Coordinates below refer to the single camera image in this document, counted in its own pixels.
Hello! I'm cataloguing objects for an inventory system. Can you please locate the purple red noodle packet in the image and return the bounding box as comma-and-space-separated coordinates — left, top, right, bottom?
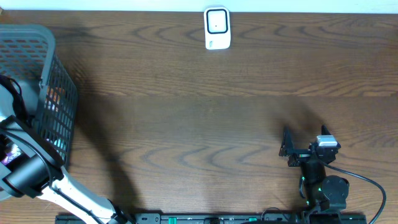
1, 143, 22, 165

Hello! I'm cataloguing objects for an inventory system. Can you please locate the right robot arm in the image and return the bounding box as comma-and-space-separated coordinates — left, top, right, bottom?
279, 125, 349, 223

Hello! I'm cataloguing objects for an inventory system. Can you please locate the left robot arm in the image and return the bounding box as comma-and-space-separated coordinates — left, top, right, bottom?
1, 76, 135, 223

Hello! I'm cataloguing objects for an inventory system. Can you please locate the grey plastic mesh basket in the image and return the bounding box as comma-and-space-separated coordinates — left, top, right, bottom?
1, 24, 78, 170

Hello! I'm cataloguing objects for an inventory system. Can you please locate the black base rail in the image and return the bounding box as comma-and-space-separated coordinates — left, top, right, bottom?
55, 212, 368, 224

